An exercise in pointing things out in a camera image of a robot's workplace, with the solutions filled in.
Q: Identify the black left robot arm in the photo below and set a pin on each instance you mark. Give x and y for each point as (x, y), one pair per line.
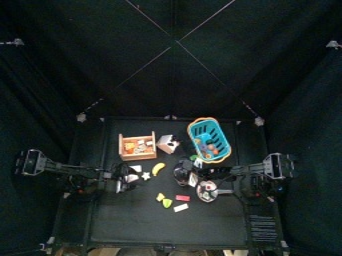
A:
(53, 165)

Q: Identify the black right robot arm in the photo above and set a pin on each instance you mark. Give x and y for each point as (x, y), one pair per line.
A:
(262, 168)

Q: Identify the green toy vegetable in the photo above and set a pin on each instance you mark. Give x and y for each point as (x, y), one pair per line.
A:
(192, 157)

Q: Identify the white toy star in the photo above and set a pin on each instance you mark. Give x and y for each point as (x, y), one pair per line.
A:
(145, 176)

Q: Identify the white flat toy piece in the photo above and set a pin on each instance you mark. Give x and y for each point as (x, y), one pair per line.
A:
(135, 168)

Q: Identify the mixed toy pieces in basket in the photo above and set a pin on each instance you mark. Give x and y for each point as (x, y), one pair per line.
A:
(207, 148)

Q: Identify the yellow toy banana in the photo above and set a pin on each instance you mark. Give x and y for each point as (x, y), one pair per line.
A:
(156, 169)

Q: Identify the red toy block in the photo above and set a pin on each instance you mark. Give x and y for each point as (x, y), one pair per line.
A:
(181, 198)

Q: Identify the wooden toy crate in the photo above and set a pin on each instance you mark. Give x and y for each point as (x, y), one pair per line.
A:
(136, 156)

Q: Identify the yellow toy wedge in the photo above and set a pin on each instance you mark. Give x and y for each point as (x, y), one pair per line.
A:
(160, 197)

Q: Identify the orange toy food piece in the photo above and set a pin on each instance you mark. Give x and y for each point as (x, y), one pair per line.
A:
(129, 147)

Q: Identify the white toy cube box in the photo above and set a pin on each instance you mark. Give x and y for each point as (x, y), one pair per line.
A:
(167, 143)

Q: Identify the white toy block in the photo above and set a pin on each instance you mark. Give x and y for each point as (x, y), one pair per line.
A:
(180, 207)

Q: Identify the green yellow toy slice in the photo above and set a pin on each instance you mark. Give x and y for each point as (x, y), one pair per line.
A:
(167, 203)

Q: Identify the grey white toy food piece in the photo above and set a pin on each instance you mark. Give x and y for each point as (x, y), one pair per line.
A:
(141, 146)

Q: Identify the blue basket with orange rim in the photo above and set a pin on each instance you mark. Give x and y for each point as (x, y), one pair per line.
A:
(200, 131)

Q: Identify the silver frame clamp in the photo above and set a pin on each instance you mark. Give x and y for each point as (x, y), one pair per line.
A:
(259, 121)
(332, 44)
(80, 117)

